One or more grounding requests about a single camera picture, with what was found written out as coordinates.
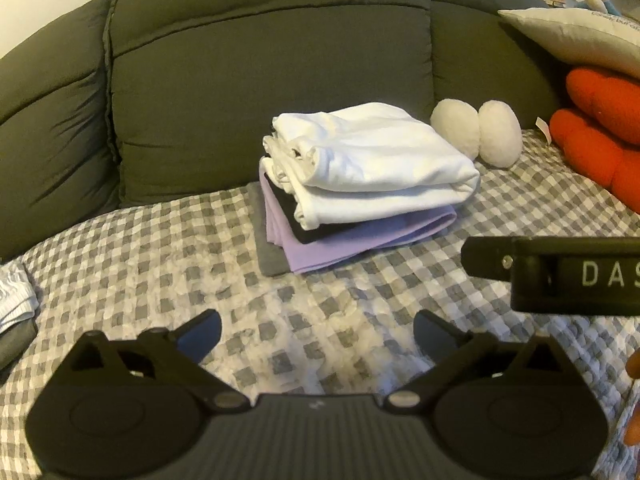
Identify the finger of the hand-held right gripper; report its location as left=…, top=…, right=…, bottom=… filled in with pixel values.
left=461, top=236, right=541, bottom=281

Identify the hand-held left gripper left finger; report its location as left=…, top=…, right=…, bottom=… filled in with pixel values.
left=65, top=309, right=251, bottom=413

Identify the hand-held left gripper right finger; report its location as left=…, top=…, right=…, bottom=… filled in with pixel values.
left=385, top=309, right=568, bottom=413

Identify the person's right hand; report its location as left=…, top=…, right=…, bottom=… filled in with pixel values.
left=625, top=352, right=640, bottom=446

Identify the grey checked blanket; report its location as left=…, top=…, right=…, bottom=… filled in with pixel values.
left=0, top=127, right=640, bottom=480

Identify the folded grey garment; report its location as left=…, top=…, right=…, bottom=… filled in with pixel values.
left=247, top=182, right=293, bottom=277

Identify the folded purple garment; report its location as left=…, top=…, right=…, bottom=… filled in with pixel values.
left=260, top=172, right=458, bottom=275

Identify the folded white garment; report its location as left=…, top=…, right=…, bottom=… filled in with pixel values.
left=260, top=157, right=473, bottom=231

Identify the white round plush cushion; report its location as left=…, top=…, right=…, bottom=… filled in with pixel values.
left=431, top=99, right=481, bottom=161
left=477, top=101, right=522, bottom=168

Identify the orange knitted cushion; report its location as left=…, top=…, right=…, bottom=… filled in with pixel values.
left=566, top=67, right=640, bottom=146
left=549, top=109, right=640, bottom=206

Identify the folded black garment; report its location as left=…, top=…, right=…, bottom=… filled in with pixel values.
left=270, top=185, right=361, bottom=245

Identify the dark grey garment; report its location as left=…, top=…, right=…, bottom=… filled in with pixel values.
left=0, top=317, right=38, bottom=371

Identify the white striped garment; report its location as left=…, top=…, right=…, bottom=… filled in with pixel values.
left=0, top=262, right=38, bottom=333

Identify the beige pillow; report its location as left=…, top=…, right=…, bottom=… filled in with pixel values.
left=497, top=7, right=640, bottom=78

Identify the dark grey sofa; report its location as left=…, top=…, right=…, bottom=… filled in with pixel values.
left=0, top=0, right=571, bottom=261

